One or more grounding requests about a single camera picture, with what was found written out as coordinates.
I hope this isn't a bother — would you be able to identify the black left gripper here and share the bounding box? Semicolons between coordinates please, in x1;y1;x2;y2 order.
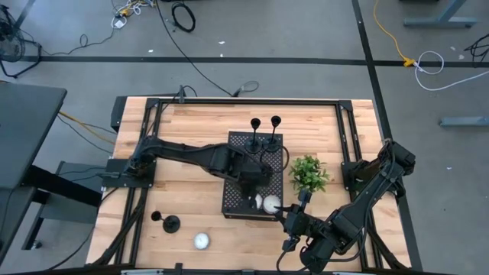
232;150;275;210

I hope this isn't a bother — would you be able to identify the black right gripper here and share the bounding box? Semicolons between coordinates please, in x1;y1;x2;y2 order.
273;189;320;253

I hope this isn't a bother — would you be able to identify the pink patterned candle jar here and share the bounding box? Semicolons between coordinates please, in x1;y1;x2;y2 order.
262;194;282;215

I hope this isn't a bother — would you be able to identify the tall black candlestick holder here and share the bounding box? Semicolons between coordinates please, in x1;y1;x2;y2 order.
263;115;283;154
244;117;264;154
150;210;181;235

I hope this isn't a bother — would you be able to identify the white ball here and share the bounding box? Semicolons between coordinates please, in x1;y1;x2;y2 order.
193;232;211;251

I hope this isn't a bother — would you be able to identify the black perforated metal shelf riser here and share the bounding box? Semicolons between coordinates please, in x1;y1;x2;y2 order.
221;131;286;222

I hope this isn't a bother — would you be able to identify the green plant in white pot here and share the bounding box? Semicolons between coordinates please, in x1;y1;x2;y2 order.
288;154;331;196

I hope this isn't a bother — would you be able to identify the black control box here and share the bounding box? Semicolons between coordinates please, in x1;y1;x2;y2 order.
110;95;128;133

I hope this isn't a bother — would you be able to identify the grey desk foot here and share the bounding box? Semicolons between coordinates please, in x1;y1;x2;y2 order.
403;0;478;29
438;115;489;128

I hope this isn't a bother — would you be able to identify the black desk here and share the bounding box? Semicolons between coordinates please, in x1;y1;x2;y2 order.
0;82;103;264

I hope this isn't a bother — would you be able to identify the black floor fan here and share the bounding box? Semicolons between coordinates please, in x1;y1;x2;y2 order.
0;5;43;79

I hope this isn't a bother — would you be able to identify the black aluminium table frame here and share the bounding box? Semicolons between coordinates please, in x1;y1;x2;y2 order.
86;96;413;273

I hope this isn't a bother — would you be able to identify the grey looped cable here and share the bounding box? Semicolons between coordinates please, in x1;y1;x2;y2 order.
230;79;261;98

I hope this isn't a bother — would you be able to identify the long black floor cable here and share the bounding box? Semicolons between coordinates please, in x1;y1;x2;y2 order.
154;0;235;97

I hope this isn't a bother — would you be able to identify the white cable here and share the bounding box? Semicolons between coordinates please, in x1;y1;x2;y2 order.
413;50;489;92

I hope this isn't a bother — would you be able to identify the yellow extension cable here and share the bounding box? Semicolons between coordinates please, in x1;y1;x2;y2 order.
372;0;417;69

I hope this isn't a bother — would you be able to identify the coiled black cable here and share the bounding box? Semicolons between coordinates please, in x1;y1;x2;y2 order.
170;1;197;34

